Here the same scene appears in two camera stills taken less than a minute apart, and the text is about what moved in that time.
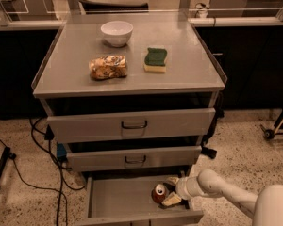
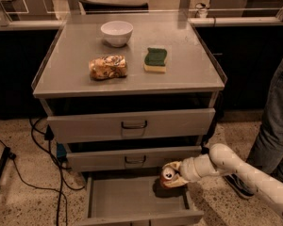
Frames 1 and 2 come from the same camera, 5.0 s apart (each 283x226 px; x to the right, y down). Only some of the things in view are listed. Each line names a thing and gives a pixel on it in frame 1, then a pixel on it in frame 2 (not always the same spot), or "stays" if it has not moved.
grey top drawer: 193,122 stays
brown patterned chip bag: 108,67 stays
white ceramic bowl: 117,33 stays
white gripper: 183,187 to 187,169
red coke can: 158,193 to 166,175
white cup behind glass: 202,9 stays
